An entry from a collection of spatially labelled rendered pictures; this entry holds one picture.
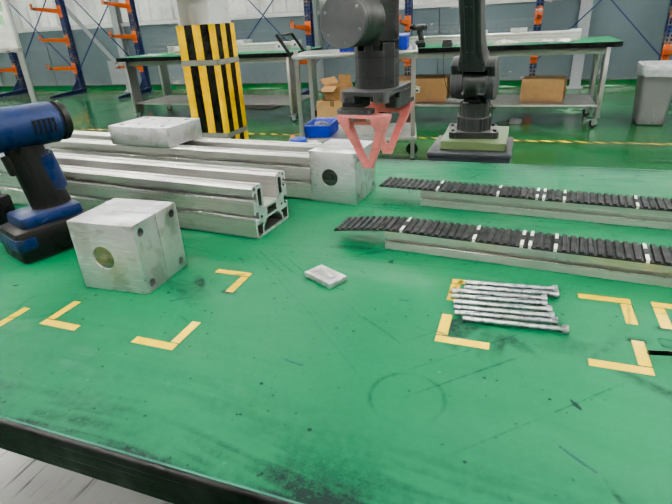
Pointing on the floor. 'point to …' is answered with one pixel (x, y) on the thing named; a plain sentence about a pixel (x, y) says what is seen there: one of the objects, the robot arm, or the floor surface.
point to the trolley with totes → (322, 131)
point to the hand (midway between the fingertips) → (378, 154)
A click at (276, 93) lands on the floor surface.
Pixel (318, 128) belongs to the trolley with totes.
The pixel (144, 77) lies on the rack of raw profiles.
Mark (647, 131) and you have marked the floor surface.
